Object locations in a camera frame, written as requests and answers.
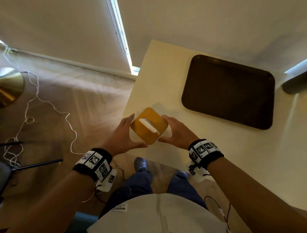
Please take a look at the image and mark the person's left hand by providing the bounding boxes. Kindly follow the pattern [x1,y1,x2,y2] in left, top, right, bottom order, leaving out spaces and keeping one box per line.
[101,113,148,157]

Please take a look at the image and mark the person's right hand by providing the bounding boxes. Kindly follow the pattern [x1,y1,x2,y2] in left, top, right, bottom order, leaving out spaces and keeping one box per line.
[158,115,200,151]

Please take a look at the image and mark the yellow square plate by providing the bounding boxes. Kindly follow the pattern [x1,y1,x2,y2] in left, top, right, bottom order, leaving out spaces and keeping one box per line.
[130,107,168,145]

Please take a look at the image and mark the person's left forearm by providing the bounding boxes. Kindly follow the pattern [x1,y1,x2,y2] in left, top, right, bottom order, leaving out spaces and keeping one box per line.
[6,168,97,233]

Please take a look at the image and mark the person's right forearm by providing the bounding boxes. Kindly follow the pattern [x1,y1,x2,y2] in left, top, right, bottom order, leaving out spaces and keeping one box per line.
[207,157,307,233]

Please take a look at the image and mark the grey left clog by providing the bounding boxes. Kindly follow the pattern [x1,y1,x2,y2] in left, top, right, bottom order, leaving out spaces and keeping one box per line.
[133,157,148,172]

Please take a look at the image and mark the grey clog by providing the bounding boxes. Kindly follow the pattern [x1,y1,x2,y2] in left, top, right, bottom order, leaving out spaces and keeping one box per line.
[176,170,191,180]
[133,157,148,172]

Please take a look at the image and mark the white folded napkin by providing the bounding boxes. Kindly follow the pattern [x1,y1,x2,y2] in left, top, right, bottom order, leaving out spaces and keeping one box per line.
[139,118,160,135]

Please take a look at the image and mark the grey right clog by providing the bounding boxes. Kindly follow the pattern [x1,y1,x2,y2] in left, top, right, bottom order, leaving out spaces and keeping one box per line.
[176,170,191,180]

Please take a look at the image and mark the black right wristband with markers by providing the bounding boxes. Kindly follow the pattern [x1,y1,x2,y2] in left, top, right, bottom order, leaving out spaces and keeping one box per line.
[188,139,225,176]

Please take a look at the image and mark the black wristband with markers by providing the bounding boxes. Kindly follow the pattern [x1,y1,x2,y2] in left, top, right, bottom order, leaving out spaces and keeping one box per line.
[72,148,118,193]
[188,139,225,176]

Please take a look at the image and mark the blue trousers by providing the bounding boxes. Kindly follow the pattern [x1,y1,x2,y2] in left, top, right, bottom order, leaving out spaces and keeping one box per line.
[99,168,208,217]

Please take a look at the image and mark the black left wristband with markers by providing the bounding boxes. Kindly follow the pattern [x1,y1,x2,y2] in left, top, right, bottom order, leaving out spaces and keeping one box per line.
[72,148,118,193]

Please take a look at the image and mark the white shirt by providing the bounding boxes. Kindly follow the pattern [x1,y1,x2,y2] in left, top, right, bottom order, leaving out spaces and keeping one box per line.
[87,193,231,233]

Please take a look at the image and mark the dark brown tray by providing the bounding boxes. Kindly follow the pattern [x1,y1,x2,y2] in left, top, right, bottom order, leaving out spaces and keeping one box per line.
[181,54,276,130]

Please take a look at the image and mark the teal seat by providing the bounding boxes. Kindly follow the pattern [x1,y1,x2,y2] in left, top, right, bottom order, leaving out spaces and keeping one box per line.
[66,211,99,233]

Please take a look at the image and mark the black chair legs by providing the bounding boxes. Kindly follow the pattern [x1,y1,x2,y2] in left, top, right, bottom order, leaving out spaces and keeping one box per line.
[0,141,64,195]

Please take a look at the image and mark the gold lamp base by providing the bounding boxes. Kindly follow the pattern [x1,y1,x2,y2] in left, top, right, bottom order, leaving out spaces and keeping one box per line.
[0,67,25,108]

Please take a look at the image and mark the grey rounded object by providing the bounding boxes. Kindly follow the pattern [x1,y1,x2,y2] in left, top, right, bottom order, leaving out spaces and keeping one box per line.
[282,59,307,95]

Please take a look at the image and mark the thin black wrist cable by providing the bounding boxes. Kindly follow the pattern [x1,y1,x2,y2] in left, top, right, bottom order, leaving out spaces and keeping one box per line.
[204,196,232,231]

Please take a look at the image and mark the white cable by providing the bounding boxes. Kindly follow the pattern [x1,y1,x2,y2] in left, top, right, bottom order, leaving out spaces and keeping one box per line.
[2,46,85,168]

